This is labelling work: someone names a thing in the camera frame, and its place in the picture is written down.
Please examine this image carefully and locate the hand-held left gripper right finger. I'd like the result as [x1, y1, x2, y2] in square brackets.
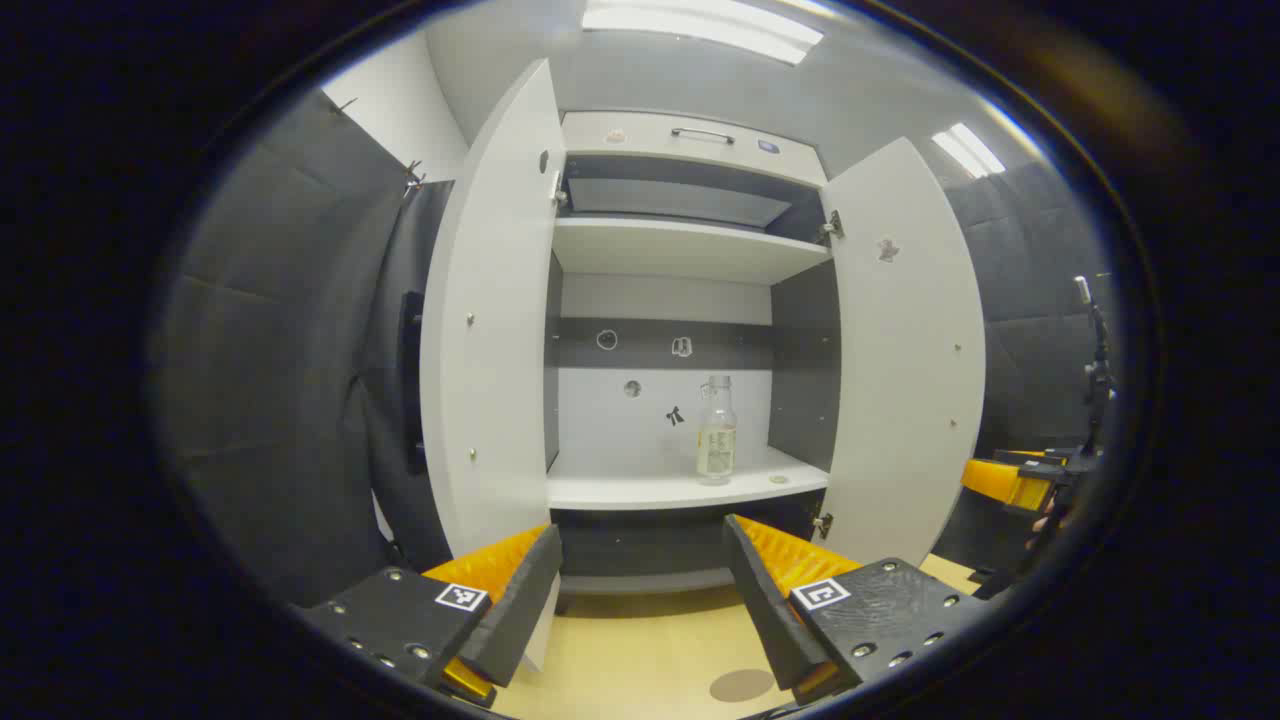
[722, 513, 991, 706]

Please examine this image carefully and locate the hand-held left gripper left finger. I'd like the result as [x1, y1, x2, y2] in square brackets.
[298, 523, 564, 709]

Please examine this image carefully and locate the white cabinet door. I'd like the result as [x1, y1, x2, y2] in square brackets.
[420, 58, 568, 671]
[815, 137, 988, 569]

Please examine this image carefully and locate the clear glass bottle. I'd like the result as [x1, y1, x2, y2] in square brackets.
[697, 375, 738, 487]

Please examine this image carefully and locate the white cabinet shelf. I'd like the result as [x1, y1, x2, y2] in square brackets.
[547, 445, 830, 511]
[552, 217, 833, 286]

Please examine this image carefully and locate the white cabinet drawer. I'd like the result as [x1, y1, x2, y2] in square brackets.
[562, 110, 829, 187]

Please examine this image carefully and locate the long ceiling light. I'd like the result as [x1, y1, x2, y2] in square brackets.
[582, 0, 825, 66]
[932, 122, 1007, 179]

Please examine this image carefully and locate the black backdrop cloth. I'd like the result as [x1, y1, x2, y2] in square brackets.
[150, 88, 1121, 606]

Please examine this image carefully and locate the black door handle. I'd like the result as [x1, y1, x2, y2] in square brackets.
[402, 290, 428, 476]

